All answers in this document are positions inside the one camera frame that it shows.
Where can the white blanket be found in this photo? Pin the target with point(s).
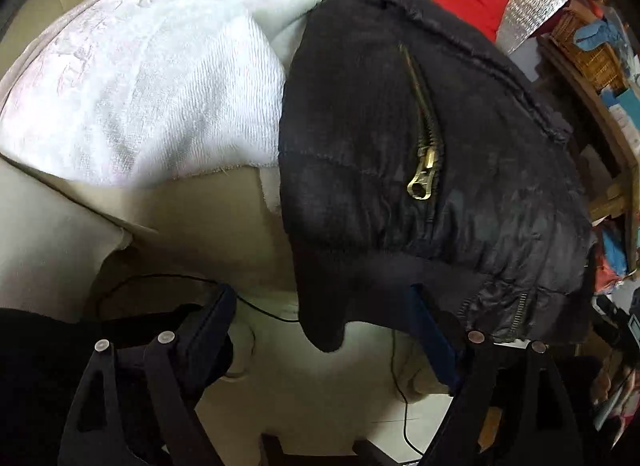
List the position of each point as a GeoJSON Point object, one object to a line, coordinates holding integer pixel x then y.
{"type": "Point", "coordinates": [175, 70]}

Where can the salmon fabric bags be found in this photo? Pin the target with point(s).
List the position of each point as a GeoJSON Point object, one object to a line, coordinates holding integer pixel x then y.
{"type": "Point", "coordinates": [606, 278]}

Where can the beige sofa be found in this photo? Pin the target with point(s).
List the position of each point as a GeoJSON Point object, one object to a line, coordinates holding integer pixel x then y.
{"type": "Point", "coordinates": [200, 231]}

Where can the wooden table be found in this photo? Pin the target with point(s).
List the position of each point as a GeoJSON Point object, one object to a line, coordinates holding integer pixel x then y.
{"type": "Point", "coordinates": [607, 135]}

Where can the blue cardboard box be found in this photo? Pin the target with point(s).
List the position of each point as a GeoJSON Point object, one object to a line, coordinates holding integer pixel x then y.
{"type": "Point", "coordinates": [617, 98]}

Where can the blue cloth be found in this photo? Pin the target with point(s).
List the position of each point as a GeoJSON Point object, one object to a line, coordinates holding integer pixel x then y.
{"type": "Point", "coordinates": [597, 33]}

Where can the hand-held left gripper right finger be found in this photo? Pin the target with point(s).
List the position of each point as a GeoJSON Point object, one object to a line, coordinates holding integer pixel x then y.
{"type": "Point", "coordinates": [435, 341]}

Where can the person's dark clothing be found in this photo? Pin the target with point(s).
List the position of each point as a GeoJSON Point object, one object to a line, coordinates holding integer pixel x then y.
{"type": "Point", "coordinates": [40, 386]}

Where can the blue fabric bag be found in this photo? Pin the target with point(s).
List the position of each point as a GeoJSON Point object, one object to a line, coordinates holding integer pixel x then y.
{"type": "Point", "coordinates": [615, 251]}

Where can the black zip jacket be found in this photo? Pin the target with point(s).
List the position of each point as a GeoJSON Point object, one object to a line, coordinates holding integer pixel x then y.
{"type": "Point", "coordinates": [360, 145]}

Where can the silver insulation panel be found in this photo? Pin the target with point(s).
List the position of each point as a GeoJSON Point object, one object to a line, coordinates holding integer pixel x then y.
{"type": "Point", "coordinates": [530, 0]}

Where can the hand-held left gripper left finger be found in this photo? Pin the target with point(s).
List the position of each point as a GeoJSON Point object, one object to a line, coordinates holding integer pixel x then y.
{"type": "Point", "coordinates": [210, 331]}

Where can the wicker basket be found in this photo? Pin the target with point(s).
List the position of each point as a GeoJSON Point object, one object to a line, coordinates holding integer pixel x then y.
{"type": "Point", "coordinates": [590, 60]}

